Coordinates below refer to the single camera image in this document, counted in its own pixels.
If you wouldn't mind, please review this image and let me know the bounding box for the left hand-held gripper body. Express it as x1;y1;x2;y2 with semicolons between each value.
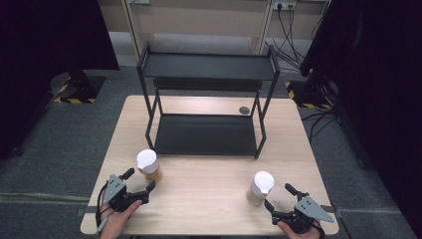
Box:
103;173;133;213

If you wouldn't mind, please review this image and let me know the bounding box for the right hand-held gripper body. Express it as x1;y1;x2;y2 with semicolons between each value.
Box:
282;195;335;235

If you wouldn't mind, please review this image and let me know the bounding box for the lidded white drink cup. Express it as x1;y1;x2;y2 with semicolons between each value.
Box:
246;170;276;207
136;148;163;183

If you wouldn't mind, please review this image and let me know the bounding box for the black two-tier metal rack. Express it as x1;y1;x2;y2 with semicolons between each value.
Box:
135;42;282;159

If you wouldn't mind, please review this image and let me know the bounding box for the person's right hand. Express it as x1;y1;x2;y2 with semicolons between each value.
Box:
277;220;322;239

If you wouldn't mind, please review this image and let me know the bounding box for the person's left hand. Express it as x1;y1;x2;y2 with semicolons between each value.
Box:
99;200;143;239

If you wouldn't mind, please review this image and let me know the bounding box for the stand base with striped tape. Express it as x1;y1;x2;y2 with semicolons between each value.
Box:
285;79;333;111
49;71;106;105

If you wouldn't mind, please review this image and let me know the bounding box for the dark curtain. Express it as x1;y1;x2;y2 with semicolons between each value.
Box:
300;0;422;239
0;0;120;160

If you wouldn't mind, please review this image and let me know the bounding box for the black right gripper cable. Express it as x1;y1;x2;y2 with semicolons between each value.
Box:
312;220;327;239

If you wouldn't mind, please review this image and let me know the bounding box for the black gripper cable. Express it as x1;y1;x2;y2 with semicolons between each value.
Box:
95;181;112;237
312;220;327;239

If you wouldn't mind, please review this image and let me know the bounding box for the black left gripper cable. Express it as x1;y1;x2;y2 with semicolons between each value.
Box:
95;181;112;237

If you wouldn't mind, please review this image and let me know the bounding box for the black floor cable bundle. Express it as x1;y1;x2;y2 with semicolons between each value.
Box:
300;108;340;142

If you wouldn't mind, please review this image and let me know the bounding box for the black power cable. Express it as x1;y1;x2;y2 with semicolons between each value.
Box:
288;4;306;66
265;3;302;69

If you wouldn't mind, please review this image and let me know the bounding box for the white desk frame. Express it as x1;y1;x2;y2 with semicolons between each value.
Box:
99;0;332;62

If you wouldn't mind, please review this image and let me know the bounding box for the white cable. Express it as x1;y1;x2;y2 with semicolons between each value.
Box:
310;0;332;38

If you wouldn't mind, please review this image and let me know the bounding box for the white wall socket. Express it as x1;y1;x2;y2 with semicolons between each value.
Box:
272;0;298;11

